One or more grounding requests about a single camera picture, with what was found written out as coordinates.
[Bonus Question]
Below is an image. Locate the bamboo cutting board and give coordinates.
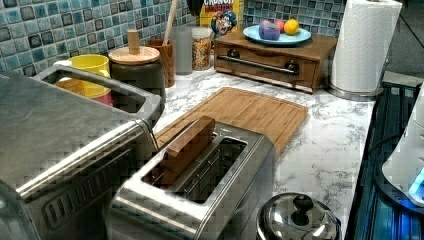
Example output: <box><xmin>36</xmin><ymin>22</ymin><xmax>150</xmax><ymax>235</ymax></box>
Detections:
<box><xmin>155</xmin><ymin>87</ymin><xmax>308</xmax><ymax>156</ymax></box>

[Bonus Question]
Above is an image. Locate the white paper towel roll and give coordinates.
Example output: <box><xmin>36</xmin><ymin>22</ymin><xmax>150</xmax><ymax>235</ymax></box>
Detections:
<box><xmin>327</xmin><ymin>0</ymin><xmax>402</xmax><ymax>101</ymax></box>

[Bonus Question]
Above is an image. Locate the silver two-slot toaster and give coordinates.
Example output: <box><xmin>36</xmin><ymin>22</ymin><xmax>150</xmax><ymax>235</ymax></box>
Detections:
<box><xmin>106</xmin><ymin>122</ymin><xmax>276</xmax><ymax>240</ymax></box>

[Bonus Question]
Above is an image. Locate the cereal box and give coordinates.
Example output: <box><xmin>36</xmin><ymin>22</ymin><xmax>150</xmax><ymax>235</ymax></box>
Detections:
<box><xmin>200</xmin><ymin>0</ymin><xmax>244</xmax><ymax>39</ymax></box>

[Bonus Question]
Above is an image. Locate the pink cup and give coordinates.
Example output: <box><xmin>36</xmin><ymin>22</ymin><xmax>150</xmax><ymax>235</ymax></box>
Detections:
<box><xmin>94</xmin><ymin>92</ymin><xmax>113</xmax><ymax>106</ymax></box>

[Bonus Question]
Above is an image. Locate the dark canister with wooden lid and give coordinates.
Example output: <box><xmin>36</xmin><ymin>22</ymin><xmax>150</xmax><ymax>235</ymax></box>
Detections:
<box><xmin>108</xmin><ymin>29</ymin><xmax>166</xmax><ymax>100</ymax></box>

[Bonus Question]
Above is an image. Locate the pink toy fruit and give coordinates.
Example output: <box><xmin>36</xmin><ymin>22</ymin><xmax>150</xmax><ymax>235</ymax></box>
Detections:
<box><xmin>274</xmin><ymin>19</ymin><xmax>285</xmax><ymax>33</ymax></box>

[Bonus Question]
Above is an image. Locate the light blue plate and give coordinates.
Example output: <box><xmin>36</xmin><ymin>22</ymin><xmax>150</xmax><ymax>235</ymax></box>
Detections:
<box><xmin>243</xmin><ymin>25</ymin><xmax>312</xmax><ymax>46</ymax></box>

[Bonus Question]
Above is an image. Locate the stainless steel toaster oven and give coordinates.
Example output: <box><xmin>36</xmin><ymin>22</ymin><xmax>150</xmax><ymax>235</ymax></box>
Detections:
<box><xmin>0</xmin><ymin>65</ymin><xmax>164</xmax><ymax>240</ymax></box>

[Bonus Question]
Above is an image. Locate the steel pot lid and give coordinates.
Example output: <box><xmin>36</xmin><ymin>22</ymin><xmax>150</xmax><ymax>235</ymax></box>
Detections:
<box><xmin>256</xmin><ymin>192</ymin><xmax>342</xmax><ymax>240</ymax></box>

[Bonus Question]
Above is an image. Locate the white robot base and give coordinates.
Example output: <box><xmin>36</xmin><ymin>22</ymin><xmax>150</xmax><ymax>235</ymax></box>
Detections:
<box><xmin>374</xmin><ymin>83</ymin><xmax>423</xmax><ymax>215</ymax></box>

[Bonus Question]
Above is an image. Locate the wooden drawer box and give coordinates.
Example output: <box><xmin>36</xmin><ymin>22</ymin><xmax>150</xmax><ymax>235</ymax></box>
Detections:
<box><xmin>214</xmin><ymin>32</ymin><xmax>337</xmax><ymax>93</ymax></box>

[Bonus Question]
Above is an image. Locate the yellow toy lemon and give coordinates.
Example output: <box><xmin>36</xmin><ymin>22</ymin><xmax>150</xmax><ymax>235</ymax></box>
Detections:
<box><xmin>284</xmin><ymin>18</ymin><xmax>299</xmax><ymax>36</ymax></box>

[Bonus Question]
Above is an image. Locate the frosted grey tumbler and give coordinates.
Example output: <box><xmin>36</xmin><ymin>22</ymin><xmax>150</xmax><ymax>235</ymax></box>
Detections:
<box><xmin>172</xmin><ymin>26</ymin><xmax>192</xmax><ymax>75</ymax></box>

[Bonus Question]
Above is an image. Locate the brown wooden utensil cup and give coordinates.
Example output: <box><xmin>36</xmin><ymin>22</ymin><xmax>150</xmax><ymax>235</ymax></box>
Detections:
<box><xmin>147</xmin><ymin>39</ymin><xmax>175</xmax><ymax>88</ymax></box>

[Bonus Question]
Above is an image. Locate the wooden spoon handle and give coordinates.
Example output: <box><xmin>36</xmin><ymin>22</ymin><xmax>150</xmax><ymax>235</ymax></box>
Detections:
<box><xmin>162</xmin><ymin>0</ymin><xmax>179</xmax><ymax>46</ymax></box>

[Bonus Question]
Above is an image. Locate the brown bread slice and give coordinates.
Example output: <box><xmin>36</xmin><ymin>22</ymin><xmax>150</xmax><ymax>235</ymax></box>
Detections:
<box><xmin>160</xmin><ymin>116</ymin><xmax>215</xmax><ymax>186</ymax></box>

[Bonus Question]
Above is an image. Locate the purple toy fruit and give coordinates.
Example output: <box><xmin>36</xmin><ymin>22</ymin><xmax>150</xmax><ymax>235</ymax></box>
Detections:
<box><xmin>259</xmin><ymin>21</ymin><xmax>280</xmax><ymax>41</ymax></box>

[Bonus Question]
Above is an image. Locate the glass jar with cereal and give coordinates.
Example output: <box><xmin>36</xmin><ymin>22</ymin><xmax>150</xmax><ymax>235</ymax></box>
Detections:
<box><xmin>192</xmin><ymin>27</ymin><xmax>212</xmax><ymax>71</ymax></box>

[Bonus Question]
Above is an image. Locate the yellow mug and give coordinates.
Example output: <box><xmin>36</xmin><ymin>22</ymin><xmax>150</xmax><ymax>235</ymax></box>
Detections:
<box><xmin>56</xmin><ymin>54</ymin><xmax>110</xmax><ymax>99</ymax></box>

